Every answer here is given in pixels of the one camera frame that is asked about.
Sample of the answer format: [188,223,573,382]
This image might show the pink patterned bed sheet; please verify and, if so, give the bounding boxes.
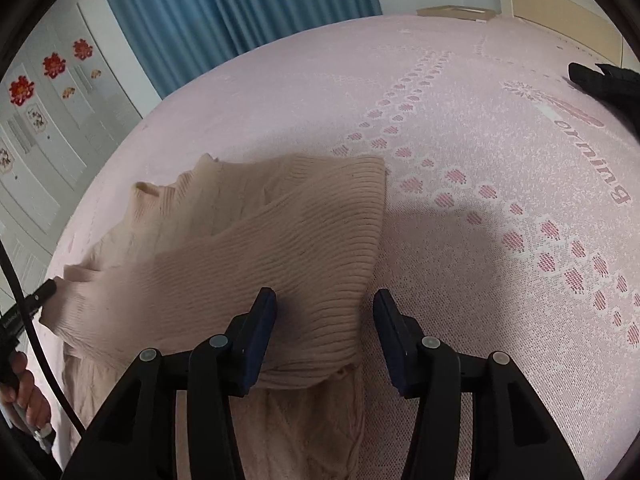
[47,14,640,480]

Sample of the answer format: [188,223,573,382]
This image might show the blue curtain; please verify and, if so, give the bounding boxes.
[94,0,383,103]

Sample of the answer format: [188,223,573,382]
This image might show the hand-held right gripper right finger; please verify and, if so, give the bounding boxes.
[372,288,586,480]

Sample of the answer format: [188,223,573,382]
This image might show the black cloth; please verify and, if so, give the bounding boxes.
[568,62,640,138]

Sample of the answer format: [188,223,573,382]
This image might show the beige knit sweater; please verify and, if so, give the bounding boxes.
[39,152,388,480]

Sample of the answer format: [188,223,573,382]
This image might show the black cable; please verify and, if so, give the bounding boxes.
[0,242,86,436]

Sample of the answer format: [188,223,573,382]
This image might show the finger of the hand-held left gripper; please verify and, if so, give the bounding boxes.
[27,279,58,311]

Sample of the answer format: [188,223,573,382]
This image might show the cream wooden headboard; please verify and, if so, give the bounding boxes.
[492,0,640,68]

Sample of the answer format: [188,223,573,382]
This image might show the person's left hand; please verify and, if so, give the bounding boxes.
[0,352,53,431]

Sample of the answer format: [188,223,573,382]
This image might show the white wardrobe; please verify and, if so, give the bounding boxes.
[0,0,143,306]

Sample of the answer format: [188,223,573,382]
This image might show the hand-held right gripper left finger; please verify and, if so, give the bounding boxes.
[62,287,278,480]

